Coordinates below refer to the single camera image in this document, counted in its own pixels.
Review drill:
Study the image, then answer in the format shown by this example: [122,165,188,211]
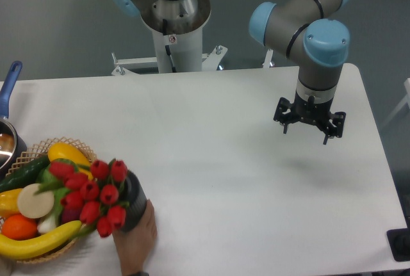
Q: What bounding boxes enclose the blue handled saucepan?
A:
[1,61,27,180]

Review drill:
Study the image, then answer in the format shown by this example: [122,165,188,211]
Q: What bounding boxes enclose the yellow pepper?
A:
[0,188,22,219]

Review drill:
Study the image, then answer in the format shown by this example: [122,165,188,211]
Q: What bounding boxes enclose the black ribbed vase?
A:
[120,172,147,232]

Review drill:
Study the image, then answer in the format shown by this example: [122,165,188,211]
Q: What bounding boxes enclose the black device at table edge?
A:
[386,228,409,262]

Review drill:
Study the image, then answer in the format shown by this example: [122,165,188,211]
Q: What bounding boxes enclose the person's bare hand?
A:
[113,200,158,275]

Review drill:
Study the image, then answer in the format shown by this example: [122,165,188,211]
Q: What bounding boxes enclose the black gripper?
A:
[274,93,346,145]

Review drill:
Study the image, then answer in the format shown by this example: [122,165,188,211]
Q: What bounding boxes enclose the red tulip bouquet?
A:
[35,159,129,238]

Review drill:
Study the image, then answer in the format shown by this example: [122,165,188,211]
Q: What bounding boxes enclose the yellow banana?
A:
[1,220,82,260]

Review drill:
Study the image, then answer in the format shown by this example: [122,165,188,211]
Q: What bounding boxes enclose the green cucumber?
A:
[1,156,50,193]

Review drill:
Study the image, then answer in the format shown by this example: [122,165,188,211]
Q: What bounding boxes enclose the woven wicker basket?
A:
[1,137,97,264]

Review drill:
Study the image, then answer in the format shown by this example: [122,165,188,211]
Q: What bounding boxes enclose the orange fruit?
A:
[1,214,38,240]

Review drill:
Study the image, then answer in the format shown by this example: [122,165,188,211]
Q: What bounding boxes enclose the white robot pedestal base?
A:
[112,0,227,74]

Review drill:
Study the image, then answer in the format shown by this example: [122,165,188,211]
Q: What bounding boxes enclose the yellow squash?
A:
[47,142,93,180]

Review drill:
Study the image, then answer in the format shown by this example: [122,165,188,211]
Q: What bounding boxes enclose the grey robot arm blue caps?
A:
[249,0,350,140]

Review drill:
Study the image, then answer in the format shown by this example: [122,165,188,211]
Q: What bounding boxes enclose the beige round disc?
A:
[17,183,54,219]

